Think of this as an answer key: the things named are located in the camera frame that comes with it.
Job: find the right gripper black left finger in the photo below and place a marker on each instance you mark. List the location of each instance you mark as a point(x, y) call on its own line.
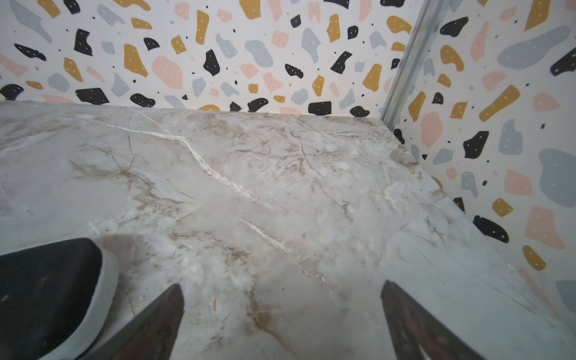
point(151, 334)

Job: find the aluminium corner post right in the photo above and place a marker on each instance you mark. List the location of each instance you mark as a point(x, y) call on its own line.
point(427, 23)

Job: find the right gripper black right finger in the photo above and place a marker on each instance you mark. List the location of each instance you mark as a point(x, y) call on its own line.
point(415, 332)

